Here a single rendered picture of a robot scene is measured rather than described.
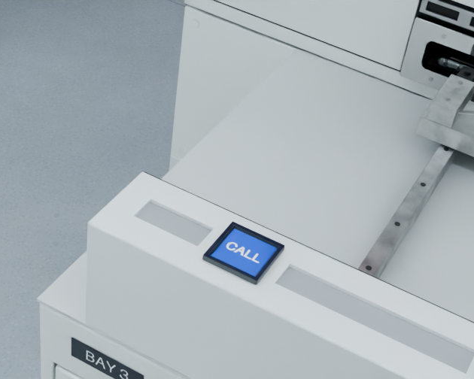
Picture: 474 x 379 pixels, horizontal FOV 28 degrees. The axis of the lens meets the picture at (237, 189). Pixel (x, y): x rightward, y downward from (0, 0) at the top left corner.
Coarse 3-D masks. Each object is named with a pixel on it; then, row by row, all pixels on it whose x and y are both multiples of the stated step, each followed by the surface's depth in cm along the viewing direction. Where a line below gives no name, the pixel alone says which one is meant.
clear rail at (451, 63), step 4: (444, 56) 129; (440, 60) 129; (444, 60) 129; (448, 60) 129; (452, 60) 128; (456, 60) 129; (444, 64) 129; (448, 64) 129; (452, 64) 128; (456, 64) 128; (460, 64) 128; (464, 64) 128; (452, 68) 129; (456, 68) 128; (460, 68) 128; (472, 68) 128
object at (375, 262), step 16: (432, 160) 119; (448, 160) 120; (432, 176) 117; (416, 192) 114; (432, 192) 118; (400, 208) 111; (416, 208) 112; (400, 224) 109; (384, 240) 107; (400, 240) 110; (368, 256) 104; (384, 256) 105; (368, 272) 102
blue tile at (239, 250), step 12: (228, 240) 87; (240, 240) 87; (252, 240) 87; (216, 252) 85; (228, 252) 86; (240, 252) 86; (252, 252) 86; (264, 252) 86; (240, 264) 85; (252, 264) 85; (264, 264) 85
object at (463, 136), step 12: (468, 108) 124; (420, 120) 122; (456, 120) 122; (468, 120) 122; (420, 132) 123; (432, 132) 122; (444, 132) 121; (456, 132) 120; (468, 132) 120; (444, 144) 122; (456, 144) 121; (468, 144) 120
